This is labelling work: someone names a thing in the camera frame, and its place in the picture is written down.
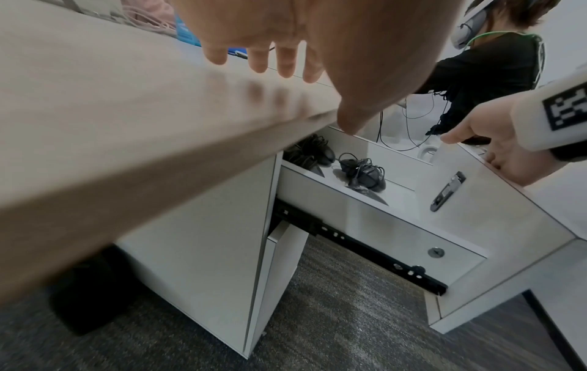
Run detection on person's right hand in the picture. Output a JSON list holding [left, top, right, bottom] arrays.
[[439, 90, 566, 187]]

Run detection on white head-mounted camera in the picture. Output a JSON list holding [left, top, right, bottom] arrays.
[[451, 0, 495, 51]]

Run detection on green cable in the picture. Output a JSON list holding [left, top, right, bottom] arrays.
[[467, 30, 543, 49]]

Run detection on person's black shirt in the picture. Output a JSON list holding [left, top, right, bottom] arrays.
[[412, 32, 547, 147]]

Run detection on black computer mouse with cable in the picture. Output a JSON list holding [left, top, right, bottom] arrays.
[[338, 152, 387, 193]]

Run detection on person's left hand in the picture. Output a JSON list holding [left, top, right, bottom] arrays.
[[173, 0, 470, 136]]

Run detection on black hanging cables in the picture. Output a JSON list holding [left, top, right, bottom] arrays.
[[376, 91, 445, 152]]

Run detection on white drawer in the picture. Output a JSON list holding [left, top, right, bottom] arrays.
[[275, 123, 587, 335]]

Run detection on pink cables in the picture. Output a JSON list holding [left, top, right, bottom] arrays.
[[120, 0, 179, 38]]

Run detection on black drawer slide rail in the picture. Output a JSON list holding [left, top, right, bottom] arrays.
[[272, 198, 449, 296]]

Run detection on black bin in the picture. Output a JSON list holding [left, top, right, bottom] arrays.
[[50, 245, 136, 336]]

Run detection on white wrist camera band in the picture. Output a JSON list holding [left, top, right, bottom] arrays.
[[509, 68, 587, 153]]

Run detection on blue box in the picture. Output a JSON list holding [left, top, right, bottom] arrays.
[[173, 10, 249, 59]]

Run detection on metal drawer lock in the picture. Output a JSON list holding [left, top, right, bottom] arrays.
[[429, 171, 468, 213]]

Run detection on black cable bundle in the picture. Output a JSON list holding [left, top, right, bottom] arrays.
[[282, 133, 338, 174]]

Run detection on white desk cabinet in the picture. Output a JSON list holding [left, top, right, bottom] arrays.
[[114, 151, 312, 360]]

